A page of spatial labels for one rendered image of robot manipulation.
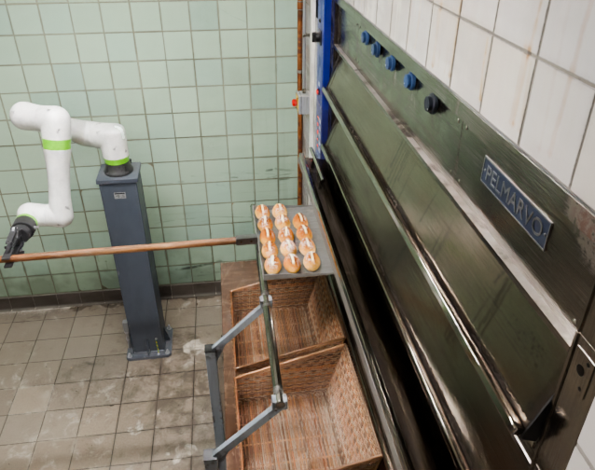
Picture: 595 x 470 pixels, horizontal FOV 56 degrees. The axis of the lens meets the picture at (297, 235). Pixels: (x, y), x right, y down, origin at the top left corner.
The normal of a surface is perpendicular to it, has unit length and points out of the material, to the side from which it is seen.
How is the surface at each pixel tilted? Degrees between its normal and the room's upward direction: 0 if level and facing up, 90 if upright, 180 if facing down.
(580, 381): 90
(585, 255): 90
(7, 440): 0
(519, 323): 70
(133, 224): 90
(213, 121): 90
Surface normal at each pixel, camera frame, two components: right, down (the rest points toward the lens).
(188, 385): 0.00, -0.85
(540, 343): -0.93, -0.22
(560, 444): -0.99, 0.07
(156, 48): 0.13, 0.52
